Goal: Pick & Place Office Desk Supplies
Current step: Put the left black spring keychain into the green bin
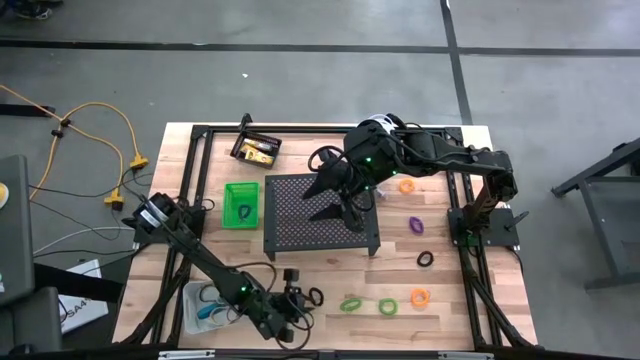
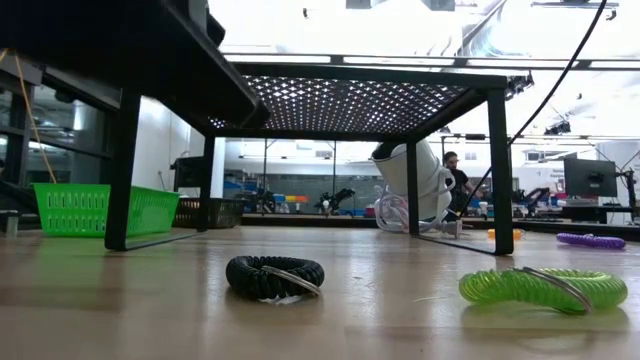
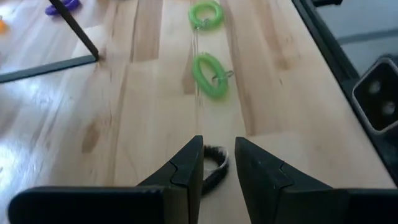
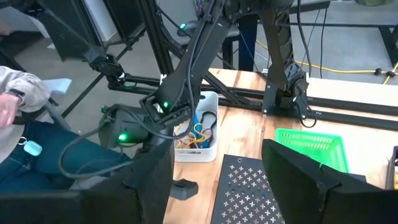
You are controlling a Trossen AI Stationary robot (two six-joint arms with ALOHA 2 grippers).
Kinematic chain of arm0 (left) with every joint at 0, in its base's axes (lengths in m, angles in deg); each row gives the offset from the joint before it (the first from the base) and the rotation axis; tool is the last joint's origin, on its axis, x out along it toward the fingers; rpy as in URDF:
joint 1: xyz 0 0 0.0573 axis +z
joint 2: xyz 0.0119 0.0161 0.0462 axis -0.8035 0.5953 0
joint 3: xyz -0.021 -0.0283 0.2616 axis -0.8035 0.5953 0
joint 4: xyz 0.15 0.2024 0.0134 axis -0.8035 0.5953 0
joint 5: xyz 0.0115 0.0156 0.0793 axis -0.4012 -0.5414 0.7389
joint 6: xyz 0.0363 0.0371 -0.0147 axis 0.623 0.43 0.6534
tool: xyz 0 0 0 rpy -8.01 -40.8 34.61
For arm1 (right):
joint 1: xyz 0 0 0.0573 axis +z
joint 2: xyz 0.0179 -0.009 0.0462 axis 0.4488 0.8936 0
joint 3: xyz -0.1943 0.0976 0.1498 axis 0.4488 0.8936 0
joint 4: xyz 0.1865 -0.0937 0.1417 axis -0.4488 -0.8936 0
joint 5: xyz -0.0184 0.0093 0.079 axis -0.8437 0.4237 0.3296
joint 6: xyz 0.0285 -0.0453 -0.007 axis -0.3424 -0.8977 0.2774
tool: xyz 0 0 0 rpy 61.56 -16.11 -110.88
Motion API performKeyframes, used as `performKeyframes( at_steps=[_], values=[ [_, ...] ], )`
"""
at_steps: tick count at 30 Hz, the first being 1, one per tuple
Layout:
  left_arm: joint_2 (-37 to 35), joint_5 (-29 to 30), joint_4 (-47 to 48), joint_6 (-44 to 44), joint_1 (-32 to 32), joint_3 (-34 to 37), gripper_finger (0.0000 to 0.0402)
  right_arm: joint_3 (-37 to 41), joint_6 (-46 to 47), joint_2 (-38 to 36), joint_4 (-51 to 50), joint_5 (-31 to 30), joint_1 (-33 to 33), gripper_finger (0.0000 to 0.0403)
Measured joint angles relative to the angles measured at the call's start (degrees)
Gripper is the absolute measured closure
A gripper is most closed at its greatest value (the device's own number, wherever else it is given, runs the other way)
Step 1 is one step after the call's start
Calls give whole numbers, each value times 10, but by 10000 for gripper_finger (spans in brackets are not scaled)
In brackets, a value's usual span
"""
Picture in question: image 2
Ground green coil wrist keychain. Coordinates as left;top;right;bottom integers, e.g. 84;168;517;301
458;267;629;316

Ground white cylindrical appliance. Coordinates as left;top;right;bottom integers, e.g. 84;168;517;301
370;139;454;224

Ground dark computer monitor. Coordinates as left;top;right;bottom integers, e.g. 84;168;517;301
563;157;619;199

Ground black boxy monitor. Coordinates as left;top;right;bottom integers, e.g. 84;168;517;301
172;156;207;194

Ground black coil wrist keychain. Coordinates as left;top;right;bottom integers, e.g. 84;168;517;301
225;255;326;301

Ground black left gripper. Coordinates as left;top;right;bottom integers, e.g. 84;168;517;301
0;0;271;132

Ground black hanging cable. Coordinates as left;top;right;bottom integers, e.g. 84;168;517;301
458;0;610;217

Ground overhead frame light bar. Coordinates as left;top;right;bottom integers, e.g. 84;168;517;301
222;51;640;71

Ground small grey metal post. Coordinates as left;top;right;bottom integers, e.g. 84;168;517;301
3;209;20;237

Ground black perforated metal riser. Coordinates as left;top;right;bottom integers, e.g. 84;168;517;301
104;62;516;256

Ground long background table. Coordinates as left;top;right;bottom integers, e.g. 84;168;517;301
242;212;640;232

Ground orange oblong object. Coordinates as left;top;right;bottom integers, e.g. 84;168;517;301
487;228;525;242

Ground green plastic basket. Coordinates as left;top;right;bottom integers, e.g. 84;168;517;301
32;182;181;238

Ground black plastic basket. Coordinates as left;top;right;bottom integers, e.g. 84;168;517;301
172;197;246;230

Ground yellow cable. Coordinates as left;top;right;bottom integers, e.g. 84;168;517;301
0;47;59;184

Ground person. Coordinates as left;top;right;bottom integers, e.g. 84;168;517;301
442;150;484;221

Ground purple coil wrist keychain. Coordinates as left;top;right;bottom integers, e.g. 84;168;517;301
556;232;627;251

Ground white coiled power cable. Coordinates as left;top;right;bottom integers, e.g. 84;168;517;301
373;167;464;239

